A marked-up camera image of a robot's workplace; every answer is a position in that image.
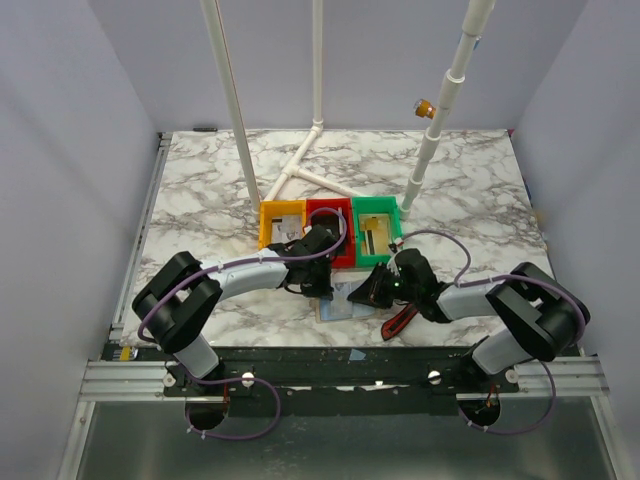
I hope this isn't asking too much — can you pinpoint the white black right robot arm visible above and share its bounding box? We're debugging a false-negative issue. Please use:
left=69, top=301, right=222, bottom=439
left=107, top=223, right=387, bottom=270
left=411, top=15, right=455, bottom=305
left=348, top=248, right=591, bottom=393

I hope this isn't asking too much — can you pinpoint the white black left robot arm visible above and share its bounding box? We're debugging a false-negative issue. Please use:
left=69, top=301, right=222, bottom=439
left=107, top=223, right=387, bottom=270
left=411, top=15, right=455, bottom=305
left=132, top=225, right=346, bottom=395

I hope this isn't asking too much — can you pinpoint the silver VIP card front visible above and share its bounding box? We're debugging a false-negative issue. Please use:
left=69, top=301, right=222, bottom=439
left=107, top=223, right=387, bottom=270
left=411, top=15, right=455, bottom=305
left=271, top=214, right=302, bottom=243

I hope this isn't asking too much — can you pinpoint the black VIP card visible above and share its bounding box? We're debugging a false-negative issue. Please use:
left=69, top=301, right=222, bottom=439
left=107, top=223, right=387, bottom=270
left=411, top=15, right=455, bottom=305
left=311, top=211, right=341, bottom=237

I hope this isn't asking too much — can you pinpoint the gold card in green bin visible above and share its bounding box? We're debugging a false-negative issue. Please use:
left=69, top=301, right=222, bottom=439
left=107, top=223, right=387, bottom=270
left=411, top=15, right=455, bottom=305
left=359, top=214, right=391, bottom=256

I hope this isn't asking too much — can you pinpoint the red black utility knife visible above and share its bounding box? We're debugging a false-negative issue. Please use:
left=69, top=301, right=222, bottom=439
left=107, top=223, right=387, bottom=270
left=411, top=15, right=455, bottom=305
left=380, top=304, right=419, bottom=341

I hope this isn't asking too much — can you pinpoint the red plastic bin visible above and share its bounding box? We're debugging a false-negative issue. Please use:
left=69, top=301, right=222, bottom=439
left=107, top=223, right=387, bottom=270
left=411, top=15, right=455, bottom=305
left=306, top=197, right=356, bottom=269

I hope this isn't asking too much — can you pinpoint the yellow plastic bin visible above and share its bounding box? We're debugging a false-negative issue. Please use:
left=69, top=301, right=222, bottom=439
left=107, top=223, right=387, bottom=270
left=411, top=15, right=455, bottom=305
left=259, top=200, right=307, bottom=249

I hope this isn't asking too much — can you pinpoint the orange knob on pipe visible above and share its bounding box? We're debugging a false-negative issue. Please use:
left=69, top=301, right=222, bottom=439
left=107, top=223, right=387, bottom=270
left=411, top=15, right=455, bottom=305
left=414, top=99, right=436, bottom=119

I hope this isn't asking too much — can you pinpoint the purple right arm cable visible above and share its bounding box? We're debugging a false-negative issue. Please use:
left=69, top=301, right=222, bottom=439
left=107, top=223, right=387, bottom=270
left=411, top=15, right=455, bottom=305
left=387, top=229, right=587, bottom=435

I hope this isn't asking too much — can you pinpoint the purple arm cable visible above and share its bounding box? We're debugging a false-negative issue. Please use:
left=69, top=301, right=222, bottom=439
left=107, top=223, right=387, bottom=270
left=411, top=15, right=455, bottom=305
left=137, top=205, right=349, bottom=441
left=387, top=229, right=587, bottom=435

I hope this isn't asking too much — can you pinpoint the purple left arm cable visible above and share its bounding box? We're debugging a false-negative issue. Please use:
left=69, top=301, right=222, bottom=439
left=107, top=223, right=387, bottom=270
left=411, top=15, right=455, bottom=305
left=137, top=205, right=349, bottom=441

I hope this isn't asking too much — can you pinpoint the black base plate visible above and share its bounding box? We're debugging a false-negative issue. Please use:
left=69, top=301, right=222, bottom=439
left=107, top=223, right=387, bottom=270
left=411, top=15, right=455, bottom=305
left=164, top=347, right=518, bottom=417

